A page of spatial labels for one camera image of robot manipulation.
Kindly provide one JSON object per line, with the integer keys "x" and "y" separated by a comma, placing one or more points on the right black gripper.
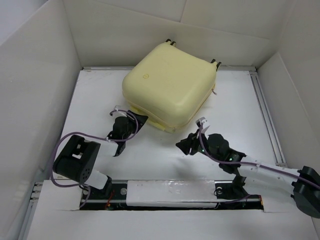
{"x": 185, "y": 144}

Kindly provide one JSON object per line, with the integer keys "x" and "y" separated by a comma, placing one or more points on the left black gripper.
{"x": 141, "y": 120}

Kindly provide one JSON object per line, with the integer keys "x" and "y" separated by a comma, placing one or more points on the yellow hard-shell suitcase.
{"x": 169, "y": 86}

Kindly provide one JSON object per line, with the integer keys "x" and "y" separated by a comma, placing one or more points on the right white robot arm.
{"x": 298, "y": 186}

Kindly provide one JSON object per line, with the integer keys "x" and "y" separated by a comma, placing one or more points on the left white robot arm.
{"x": 76, "y": 161}

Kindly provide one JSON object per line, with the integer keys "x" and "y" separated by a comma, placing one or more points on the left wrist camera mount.
{"x": 118, "y": 111}

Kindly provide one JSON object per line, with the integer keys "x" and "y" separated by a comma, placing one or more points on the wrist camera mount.
{"x": 118, "y": 111}
{"x": 203, "y": 125}

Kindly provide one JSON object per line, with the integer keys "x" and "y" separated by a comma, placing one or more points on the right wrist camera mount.
{"x": 203, "y": 125}

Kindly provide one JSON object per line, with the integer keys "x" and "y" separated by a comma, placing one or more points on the white foam block on rail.
{"x": 171, "y": 193}

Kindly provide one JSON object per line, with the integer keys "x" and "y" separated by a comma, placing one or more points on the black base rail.
{"x": 117, "y": 200}

